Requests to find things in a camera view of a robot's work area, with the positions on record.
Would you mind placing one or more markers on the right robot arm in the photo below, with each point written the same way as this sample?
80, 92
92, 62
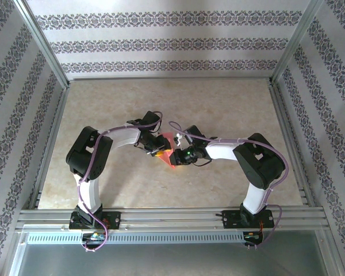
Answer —
221, 151

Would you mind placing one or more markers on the long aluminium mounting rail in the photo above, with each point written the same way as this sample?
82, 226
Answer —
172, 214

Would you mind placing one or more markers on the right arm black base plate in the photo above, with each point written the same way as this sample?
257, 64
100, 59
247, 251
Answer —
230, 220

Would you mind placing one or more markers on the aluminium side rail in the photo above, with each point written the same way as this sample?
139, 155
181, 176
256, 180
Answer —
57, 123
286, 123

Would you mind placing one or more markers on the aluminium frame post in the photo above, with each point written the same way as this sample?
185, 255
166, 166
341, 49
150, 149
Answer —
40, 43
297, 43

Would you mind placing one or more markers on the pink paper sheet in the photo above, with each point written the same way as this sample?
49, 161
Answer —
168, 159

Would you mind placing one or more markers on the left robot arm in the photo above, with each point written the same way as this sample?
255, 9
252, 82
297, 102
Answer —
123, 138

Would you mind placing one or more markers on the thin aluminium rail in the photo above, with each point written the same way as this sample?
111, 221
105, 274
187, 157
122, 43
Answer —
169, 78

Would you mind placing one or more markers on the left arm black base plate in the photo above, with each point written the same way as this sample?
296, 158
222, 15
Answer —
113, 220

